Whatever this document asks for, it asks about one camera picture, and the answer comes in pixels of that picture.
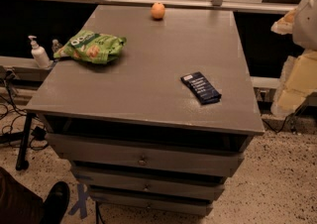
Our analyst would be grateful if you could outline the grey drawer cabinet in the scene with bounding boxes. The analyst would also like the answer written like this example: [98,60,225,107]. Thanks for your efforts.
[25,4,265,217]

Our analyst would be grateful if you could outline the brown trouser leg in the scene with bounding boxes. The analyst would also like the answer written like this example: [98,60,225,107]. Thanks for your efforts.
[0,168,44,224]

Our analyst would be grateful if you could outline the black metal table leg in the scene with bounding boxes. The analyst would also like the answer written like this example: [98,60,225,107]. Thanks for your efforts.
[16,113,34,170]

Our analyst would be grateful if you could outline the grey drawer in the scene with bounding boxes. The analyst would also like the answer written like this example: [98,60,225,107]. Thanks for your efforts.
[88,185,213,216]
[71,167,224,200]
[47,133,244,176]

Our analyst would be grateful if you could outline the small clear bottle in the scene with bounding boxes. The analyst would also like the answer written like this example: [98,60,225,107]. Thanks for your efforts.
[52,39,62,53]

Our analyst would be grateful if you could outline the green rice chip bag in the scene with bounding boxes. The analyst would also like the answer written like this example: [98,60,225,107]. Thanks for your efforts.
[53,30,127,64]

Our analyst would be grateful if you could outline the dark blue snack bar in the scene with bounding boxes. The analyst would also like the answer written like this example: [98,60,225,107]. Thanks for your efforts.
[181,71,221,105]

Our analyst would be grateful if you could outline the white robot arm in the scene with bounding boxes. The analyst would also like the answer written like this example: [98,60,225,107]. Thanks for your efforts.
[270,0,317,118]

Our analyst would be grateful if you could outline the black shoe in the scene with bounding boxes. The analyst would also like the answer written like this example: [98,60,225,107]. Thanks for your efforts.
[40,181,70,224]

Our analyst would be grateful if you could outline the white pump dispenser bottle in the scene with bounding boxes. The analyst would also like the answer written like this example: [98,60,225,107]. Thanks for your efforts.
[29,36,51,68]

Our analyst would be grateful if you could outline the top grey drawer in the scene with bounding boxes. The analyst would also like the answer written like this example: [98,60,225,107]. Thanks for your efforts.
[47,133,244,176]

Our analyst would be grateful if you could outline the bottom grey drawer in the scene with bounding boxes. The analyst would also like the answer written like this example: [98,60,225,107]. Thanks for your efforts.
[88,185,213,216]

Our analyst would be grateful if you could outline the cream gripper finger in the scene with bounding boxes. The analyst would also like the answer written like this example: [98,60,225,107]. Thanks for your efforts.
[270,9,296,35]
[270,50,317,118]

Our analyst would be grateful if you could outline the orange fruit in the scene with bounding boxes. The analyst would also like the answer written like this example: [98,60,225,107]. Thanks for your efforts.
[151,2,165,20]

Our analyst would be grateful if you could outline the black floor cables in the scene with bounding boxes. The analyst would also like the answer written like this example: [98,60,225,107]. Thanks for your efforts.
[0,68,51,152]

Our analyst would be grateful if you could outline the middle grey drawer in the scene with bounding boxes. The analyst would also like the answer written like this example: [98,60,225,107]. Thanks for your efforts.
[71,167,224,200]

